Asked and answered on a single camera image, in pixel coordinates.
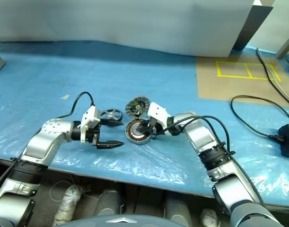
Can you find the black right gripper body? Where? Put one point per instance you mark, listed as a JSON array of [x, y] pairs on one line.
[[157, 128]]

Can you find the brown cardboard mat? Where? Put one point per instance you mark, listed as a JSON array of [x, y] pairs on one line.
[[210, 80]]

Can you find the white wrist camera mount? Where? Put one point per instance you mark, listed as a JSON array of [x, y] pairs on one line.
[[158, 112], [89, 118]]

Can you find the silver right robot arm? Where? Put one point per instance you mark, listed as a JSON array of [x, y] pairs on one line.
[[201, 134]]

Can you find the grey robot torso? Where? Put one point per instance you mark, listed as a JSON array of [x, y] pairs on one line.
[[99, 222]]

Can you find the grey rounded shape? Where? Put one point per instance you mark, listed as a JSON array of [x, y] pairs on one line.
[[109, 202], [177, 210]]

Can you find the white tape scrap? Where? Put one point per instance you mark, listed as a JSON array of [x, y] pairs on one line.
[[65, 96]]

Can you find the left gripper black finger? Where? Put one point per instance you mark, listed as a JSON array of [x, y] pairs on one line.
[[112, 123], [109, 144]]

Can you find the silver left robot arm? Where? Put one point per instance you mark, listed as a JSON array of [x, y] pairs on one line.
[[40, 142]]

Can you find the blue plastic table sheet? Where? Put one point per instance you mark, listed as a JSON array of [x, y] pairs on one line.
[[135, 71]]

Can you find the black upright panel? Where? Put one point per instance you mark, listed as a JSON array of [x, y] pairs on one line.
[[253, 23]]

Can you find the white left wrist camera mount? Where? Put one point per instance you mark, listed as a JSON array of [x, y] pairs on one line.
[[89, 118]]

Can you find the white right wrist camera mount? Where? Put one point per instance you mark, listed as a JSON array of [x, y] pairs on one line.
[[158, 112]]

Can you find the white wrapped bundle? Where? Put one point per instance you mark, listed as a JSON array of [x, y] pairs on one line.
[[210, 218], [69, 203]]

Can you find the yellow tape rectangle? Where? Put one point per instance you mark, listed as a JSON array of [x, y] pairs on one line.
[[218, 71]]

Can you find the black power adapter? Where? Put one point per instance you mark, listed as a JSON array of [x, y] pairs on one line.
[[288, 142]]

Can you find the white backdrop board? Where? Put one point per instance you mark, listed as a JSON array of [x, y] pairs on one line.
[[111, 21]]

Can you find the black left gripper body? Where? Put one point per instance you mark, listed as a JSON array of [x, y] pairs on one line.
[[93, 136]]

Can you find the grey metal post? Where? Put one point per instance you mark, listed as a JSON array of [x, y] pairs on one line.
[[287, 42]]

